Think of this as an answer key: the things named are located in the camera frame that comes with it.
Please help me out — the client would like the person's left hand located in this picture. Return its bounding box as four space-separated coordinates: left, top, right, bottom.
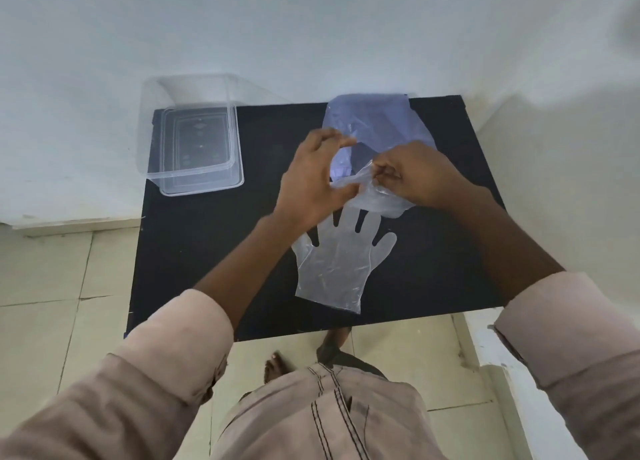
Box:
273 126 361 235

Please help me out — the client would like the person's right hand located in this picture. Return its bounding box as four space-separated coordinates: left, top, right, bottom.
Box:
372 140 474 210

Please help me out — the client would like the clear plastic glove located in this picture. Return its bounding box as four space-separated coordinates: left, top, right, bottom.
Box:
329 159 417 220
291 206 399 315

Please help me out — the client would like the blue translucent plastic bag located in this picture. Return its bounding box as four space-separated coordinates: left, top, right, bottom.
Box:
321 93 439 185

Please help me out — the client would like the clear plastic container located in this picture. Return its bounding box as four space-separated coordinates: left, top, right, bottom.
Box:
137 73 245 196

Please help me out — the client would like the person's right forearm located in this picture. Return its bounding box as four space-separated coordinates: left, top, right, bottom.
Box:
439 184 640 460

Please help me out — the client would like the person's left forearm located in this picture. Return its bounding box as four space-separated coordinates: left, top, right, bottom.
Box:
0 214 313 460

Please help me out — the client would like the clear container lid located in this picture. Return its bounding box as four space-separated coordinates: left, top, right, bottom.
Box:
159 172 245 197

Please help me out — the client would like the person's right foot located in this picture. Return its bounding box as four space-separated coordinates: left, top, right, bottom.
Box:
316 326 353 367

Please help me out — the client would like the person's foot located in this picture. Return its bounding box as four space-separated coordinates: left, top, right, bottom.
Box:
263 352 297 387
316 326 353 367

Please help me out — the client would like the person's left foot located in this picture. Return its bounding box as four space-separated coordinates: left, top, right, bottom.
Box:
263 352 297 387

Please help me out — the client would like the person's beige clothing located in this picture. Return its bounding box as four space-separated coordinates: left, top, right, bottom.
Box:
209 362 446 460

